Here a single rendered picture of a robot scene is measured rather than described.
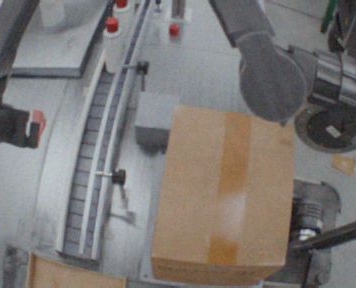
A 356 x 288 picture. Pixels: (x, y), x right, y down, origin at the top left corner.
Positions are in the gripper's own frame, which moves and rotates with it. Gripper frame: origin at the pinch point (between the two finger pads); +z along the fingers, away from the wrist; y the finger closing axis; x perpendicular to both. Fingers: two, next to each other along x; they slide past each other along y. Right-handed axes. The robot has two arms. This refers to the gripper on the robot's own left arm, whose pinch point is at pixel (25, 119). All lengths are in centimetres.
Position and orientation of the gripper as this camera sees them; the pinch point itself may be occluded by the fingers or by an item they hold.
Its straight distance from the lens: 77.3
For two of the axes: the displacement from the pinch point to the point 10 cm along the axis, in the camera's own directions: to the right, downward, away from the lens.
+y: -9.7, -2.1, 0.9
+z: 1.3, -1.6, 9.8
